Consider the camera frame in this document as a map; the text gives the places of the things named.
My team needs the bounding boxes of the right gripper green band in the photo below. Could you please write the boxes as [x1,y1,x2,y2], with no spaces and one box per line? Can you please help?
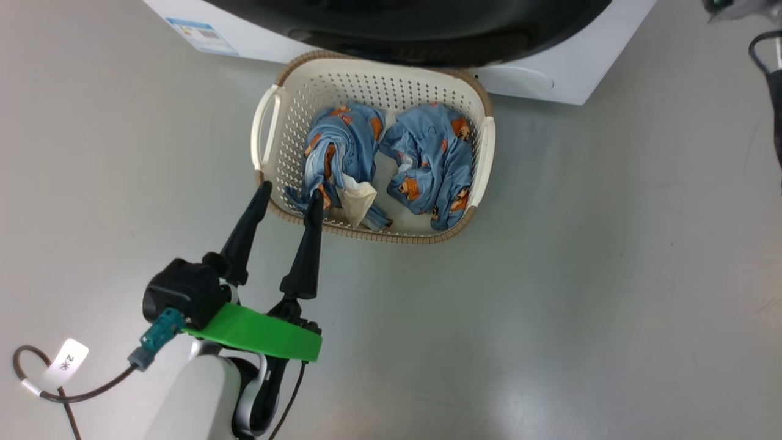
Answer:
[703,0,769,25]

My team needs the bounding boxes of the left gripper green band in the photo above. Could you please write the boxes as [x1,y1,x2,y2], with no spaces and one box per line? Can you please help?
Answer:
[182,181,326,362]

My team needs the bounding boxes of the blue patterned garment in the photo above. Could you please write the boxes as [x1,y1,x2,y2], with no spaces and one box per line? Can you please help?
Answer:
[284,101,393,232]

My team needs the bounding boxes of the blue bear-print garment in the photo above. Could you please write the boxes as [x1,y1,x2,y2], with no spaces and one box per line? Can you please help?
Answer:
[379,102,477,231]

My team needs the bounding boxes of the dark round washing machine door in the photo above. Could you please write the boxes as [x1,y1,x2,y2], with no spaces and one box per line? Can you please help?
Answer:
[205,0,613,68]

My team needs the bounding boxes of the cream perforated laundry basket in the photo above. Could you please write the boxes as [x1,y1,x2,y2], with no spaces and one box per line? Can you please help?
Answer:
[250,50,497,246]

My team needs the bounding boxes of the white washing machine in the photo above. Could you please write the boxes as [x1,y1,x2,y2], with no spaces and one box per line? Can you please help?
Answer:
[142,0,658,106]

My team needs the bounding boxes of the blue energy label sticker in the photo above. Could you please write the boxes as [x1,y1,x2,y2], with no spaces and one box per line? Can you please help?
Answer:
[165,17,240,57]

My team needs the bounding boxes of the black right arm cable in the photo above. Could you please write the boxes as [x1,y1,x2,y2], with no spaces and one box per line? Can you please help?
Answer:
[749,31,782,78]

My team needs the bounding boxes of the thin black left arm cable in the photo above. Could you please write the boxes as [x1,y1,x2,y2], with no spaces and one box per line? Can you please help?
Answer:
[268,361,307,440]

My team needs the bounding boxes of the white cable tag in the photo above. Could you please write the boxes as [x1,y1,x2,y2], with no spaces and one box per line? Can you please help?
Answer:
[42,338,90,390]

